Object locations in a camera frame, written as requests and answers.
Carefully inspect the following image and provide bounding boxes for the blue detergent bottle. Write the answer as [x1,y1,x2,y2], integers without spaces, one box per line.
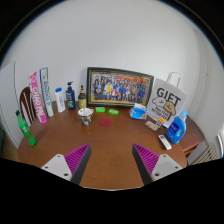
[166,110,188,144]

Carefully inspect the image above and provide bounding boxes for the pink tall box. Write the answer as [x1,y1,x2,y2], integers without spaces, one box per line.
[28,72,46,124]

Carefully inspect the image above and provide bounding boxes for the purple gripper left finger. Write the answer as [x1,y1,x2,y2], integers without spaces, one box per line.
[42,144,91,185]

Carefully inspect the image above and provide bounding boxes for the white green tall box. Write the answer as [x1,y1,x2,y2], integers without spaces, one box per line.
[40,67,54,117]

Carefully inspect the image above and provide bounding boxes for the small snack packet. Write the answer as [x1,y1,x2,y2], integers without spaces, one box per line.
[145,118,165,131]

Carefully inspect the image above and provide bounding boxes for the dark yellow-label bottle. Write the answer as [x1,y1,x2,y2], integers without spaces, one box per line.
[78,85,87,109]

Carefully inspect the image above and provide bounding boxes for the green plastic bottle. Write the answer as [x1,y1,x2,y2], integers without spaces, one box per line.
[16,110,36,146]

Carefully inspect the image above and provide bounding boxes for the white gift paper bag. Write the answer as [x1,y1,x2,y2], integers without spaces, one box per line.
[147,72,187,128]

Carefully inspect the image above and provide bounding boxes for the white radiator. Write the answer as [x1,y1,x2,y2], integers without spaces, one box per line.
[193,144,217,165]

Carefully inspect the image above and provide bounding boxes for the white remote control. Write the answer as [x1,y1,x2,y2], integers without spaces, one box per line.
[158,135,172,150]

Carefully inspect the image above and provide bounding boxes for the framed group photo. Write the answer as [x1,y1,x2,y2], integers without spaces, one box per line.
[86,67,154,107]

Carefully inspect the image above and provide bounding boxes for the patterned ceramic cup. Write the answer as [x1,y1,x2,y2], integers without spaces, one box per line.
[78,108,94,126]

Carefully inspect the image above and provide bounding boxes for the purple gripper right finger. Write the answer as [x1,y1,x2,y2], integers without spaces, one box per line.
[132,143,182,185]

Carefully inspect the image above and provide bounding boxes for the green soap bar left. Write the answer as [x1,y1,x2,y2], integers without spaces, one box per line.
[95,107,106,113]

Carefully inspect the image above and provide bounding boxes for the white lotion bottle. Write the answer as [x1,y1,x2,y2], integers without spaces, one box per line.
[55,87,65,113]

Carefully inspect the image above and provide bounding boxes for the red round coaster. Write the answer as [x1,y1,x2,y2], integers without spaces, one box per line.
[99,118,112,127]

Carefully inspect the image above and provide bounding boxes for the dark blue pump bottle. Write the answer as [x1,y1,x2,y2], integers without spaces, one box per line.
[66,82,76,110]

